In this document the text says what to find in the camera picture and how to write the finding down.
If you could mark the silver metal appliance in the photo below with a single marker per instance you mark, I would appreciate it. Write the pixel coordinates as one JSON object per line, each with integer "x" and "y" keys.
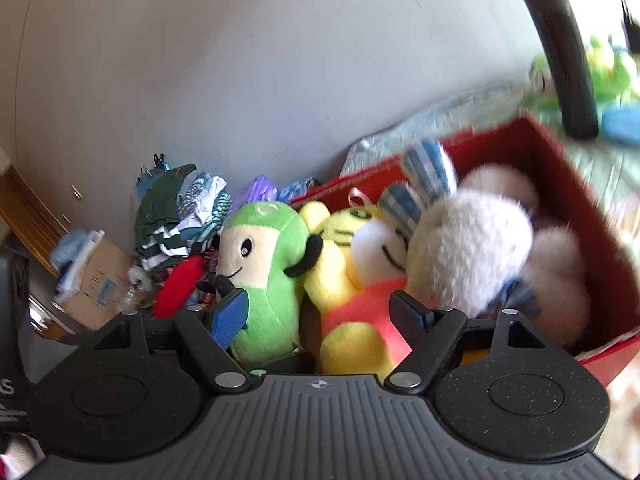
{"x": 47, "y": 320}

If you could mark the white bunny plush toy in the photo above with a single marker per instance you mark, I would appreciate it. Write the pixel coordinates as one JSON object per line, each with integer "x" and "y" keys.
{"x": 470, "y": 245}

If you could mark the pile of clothes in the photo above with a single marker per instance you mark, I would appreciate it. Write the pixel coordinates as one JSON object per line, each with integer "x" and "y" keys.
{"x": 165, "y": 210}

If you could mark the black cylinder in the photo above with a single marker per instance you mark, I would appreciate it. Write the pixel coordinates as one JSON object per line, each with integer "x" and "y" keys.
{"x": 565, "y": 60}

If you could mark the red storage box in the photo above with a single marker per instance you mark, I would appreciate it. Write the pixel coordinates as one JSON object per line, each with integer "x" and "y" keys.
{"x": 565, "y": 170}

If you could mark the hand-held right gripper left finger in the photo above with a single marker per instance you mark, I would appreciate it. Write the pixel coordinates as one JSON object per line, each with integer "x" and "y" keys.
{"x": 230, "y": 320}

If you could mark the blue glasses case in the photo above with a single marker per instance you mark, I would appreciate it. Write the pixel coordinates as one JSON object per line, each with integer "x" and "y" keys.
{"x": 622, "y": 127}

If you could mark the yellow tiger plush toy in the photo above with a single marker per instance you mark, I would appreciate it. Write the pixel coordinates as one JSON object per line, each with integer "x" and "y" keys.
{"x": 350, "y": 310}

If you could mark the green pea plush toy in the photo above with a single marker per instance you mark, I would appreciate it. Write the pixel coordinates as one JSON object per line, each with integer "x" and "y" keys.
{"x": 270, "y": 270}

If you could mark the blue patterned cloth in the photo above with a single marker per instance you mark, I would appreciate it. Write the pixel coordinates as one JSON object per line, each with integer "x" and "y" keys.
{"x": 300, "y": 187}

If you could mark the green frog plush toy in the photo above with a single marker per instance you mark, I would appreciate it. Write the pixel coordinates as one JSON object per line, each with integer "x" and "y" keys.
{"x": 610, "y": 70}

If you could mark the wooden cabinet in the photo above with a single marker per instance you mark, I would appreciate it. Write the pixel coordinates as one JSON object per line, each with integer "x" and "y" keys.
{"x": 25, "y": 215}

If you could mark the purple bag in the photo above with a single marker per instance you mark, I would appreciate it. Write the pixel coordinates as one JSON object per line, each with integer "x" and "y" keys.
{"x": 257, "y": 190}

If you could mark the cardboard box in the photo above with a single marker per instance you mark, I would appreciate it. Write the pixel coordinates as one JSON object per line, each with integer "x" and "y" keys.
{"x": 100, "y": 280}

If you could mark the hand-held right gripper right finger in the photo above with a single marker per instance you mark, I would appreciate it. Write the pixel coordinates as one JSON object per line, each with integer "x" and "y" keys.
{"x": 410, "y": 317}

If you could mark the red fabric object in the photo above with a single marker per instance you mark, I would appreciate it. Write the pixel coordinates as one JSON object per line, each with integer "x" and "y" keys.
{"x": 177, "y": 285}

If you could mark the light blue cloth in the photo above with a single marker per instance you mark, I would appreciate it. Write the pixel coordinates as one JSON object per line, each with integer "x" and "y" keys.
{"x": 75, "y": 250}

